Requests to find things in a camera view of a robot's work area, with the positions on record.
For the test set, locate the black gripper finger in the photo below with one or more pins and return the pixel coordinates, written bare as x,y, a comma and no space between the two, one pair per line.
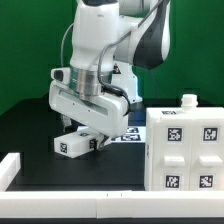
66,122
105,140

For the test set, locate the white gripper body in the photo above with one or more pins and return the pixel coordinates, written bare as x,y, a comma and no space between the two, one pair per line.
105,113

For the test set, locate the white cabinet block with markers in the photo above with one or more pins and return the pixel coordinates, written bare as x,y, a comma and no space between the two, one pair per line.
72,146

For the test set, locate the white panel with knob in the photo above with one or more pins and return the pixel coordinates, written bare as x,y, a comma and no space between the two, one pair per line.
173,153

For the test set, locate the white cabinet body box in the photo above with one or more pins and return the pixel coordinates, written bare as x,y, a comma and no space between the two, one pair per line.
158,116

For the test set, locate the white cabinet door panel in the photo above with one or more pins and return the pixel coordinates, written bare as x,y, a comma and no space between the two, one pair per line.
207,170

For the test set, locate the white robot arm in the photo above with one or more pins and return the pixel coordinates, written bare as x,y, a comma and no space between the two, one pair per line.
135,32

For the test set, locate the white marker sheet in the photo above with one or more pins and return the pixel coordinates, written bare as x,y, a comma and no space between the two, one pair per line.
134,134

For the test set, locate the white U-shaped table fence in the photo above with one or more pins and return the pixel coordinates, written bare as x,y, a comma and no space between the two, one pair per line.
103,204

